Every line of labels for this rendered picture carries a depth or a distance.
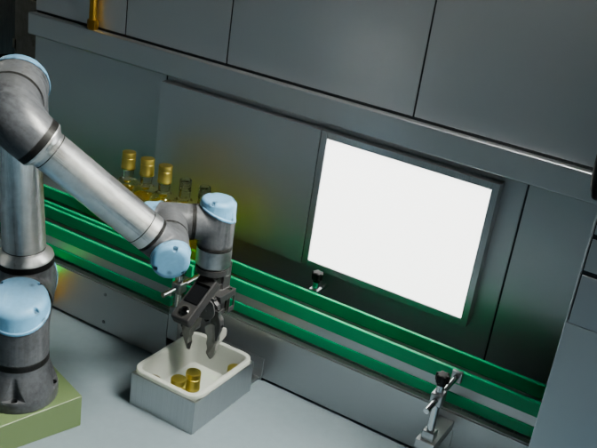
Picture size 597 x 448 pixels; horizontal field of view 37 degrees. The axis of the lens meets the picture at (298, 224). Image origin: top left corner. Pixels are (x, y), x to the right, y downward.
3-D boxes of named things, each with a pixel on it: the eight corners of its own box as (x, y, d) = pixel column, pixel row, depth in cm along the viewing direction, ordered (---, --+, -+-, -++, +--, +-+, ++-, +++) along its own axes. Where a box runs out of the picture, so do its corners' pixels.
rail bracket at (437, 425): (451, 447, 187) (474, 356, 178) (420, 488, 173) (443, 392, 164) (431, 437, 189) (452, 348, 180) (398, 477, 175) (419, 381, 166)
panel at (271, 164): (470, 322, 198) (505, 181, 185) (465, 327, 196) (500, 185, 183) (157, 203, 237) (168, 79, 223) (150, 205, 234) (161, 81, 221)
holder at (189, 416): (263, 380, 206) (266, 352, 203) (191, 435, 184) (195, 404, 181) (204, 353, 214) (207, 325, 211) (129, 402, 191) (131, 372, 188)
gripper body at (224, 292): (234, 312, 194) (240, 263, 189) (211, 326, 186) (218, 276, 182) (205, 300, 197) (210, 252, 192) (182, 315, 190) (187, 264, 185)
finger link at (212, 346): (233, 352, 195) (229, 313, 192) (218, 363, 190) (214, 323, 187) (221, 349, 196) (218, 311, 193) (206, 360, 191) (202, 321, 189)
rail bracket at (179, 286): (210, 300, 211) (215, 252, 206) (165, 325, 197) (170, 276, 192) (199, 295, 212) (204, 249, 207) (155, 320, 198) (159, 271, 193)
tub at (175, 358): (251, 388, 202) (256, 356, 198) (192, 434, 184) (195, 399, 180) (191, 360, 209) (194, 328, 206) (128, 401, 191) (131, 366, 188)
